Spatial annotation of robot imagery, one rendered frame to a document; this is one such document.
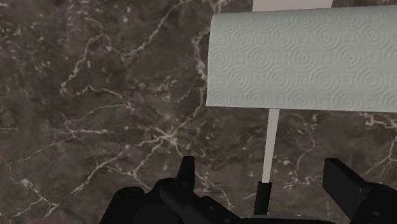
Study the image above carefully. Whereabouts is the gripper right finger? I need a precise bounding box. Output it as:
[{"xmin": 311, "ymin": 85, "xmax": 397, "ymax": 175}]
[{"xmin": 322, "ymin": 157, "xmax": 397, "ymax": 224}]

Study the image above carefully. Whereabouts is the white paper towel roll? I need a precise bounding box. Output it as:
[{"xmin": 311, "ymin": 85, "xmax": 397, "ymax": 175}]
[{"xmin": 205, "ymin": 5, "xmax": 397, "ymax": 113}]

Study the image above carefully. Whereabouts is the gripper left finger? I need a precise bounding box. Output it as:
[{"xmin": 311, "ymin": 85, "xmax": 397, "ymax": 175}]
[{"xmin": 99, "ymin": 156, "xmax": 246, "ymax": 224}]

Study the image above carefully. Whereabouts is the white paper towel holder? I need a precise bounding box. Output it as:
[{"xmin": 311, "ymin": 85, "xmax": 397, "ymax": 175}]
[{"xmin": 251, "ymin": 0, "xmax": 334, "ymax": 216}]

